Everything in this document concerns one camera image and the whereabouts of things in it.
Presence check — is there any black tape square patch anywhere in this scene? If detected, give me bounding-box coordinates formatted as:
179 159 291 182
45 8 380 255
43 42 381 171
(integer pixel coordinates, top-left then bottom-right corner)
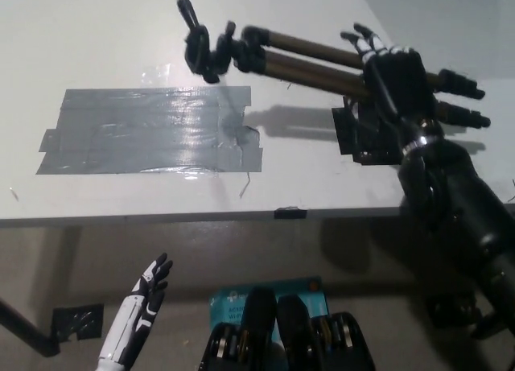
330 95 408 167

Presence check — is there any teal cardboard router box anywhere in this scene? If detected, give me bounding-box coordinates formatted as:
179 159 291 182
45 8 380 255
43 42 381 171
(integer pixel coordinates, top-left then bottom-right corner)
208 276 329 344

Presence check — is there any small black edge tape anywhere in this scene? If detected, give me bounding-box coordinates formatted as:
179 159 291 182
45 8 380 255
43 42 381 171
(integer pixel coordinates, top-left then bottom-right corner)
274 204 307 221

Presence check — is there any grey duct tape patch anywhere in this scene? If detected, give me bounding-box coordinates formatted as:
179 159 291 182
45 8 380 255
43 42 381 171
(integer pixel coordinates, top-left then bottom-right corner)
35 85 265 176

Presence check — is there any clear tape patch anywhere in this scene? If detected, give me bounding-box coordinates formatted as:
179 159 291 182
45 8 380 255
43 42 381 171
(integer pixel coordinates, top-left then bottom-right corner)
138 63 173 85

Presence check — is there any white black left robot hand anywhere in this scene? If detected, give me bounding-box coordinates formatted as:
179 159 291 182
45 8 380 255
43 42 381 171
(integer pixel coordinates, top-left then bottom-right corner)
97 253 174 365

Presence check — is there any black floor tape piece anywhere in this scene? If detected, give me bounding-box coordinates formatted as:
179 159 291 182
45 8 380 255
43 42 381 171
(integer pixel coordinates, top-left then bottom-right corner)
51 303 105 342

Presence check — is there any black slanted table leg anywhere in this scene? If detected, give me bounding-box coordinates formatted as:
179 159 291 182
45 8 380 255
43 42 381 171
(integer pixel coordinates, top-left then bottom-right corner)
0 296 61 358

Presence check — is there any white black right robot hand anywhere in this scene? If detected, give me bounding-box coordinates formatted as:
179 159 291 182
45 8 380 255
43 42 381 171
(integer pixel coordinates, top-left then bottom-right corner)
340 23 444 150

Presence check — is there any black table leg with foot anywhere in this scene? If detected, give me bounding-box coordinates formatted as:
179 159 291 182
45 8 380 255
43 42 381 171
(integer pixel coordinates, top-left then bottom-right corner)
468 304 515 340

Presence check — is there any black and bronze tripod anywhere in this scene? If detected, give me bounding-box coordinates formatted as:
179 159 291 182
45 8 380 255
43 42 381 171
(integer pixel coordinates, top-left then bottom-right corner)
175 0 492 130

